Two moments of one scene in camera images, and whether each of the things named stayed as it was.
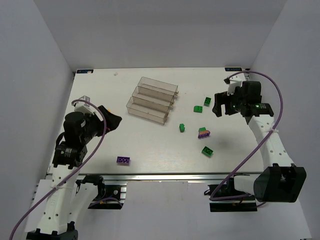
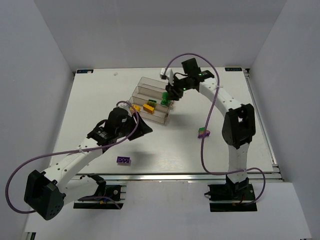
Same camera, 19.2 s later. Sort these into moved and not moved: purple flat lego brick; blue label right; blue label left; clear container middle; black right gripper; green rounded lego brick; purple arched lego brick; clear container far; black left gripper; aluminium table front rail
Moved: black right gripper; black left gripper; green rounded lego brick
Not moved: clear container far; purple arched lego brick; blue label right; blue label left; clear container middle; aluminium table front rail; purple flat lego brick
